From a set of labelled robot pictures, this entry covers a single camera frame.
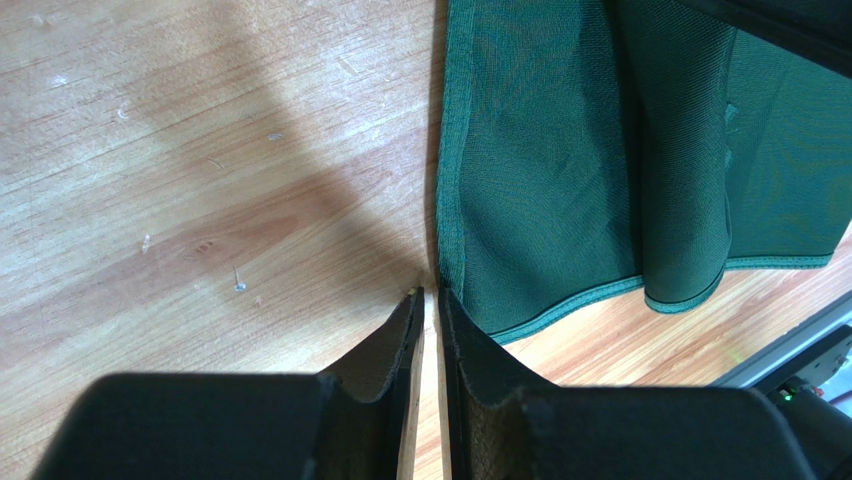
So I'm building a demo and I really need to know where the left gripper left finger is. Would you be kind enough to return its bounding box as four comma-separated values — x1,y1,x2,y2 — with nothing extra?
34,288,425,479

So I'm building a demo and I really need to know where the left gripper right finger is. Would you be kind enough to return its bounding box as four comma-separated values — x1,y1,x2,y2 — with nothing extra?
438,290,813,479

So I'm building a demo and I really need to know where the dark green cloth napkin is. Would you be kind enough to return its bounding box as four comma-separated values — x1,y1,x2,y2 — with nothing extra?
436,1,851,343

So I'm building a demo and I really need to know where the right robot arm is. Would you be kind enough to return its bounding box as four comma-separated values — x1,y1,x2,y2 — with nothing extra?
680,0,851,78

